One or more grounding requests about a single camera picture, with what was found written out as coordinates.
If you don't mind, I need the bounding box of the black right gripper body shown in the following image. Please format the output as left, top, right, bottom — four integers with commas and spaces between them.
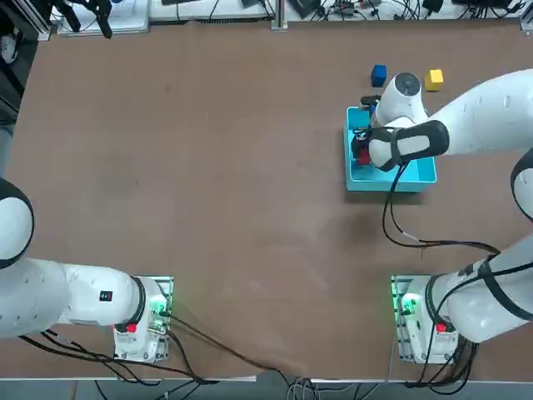
351, 127, 371, 152

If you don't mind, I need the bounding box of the blue cube block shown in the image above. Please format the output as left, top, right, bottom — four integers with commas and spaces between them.
371, 64, 389, 88

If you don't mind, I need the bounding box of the yellow cube block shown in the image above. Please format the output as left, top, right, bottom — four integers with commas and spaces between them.
424, 68, 444, 92

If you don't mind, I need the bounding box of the cyan plastic box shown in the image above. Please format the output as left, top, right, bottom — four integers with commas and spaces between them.
341, 106, 438, 193

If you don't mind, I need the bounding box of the aluminium corner profile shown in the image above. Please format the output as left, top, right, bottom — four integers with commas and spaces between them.
24, 0, 52, 42
519, 0, 533, 33

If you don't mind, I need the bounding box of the black power adapter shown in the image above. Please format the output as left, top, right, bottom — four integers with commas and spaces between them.
286, 0, 324, 20

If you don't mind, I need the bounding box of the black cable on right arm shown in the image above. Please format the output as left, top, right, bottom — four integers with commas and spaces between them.
382, 127, 503, 258

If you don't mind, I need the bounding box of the aluminium frame post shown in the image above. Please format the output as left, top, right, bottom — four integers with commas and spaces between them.
271, 0, 289, 31

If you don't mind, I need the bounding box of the black cable from left base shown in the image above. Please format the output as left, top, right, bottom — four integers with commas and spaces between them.
164, 312, 317, 388

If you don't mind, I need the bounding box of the black cable bundle right base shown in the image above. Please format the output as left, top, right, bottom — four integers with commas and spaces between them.
385, 328, 480, 397

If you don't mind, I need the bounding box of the black cable bundle base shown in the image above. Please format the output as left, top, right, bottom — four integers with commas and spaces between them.
16, 328, 220, 384
385, 328, 480, 397

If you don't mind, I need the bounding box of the black cable bundle left base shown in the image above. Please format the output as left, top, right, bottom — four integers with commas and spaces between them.
16, 328, 220, 384

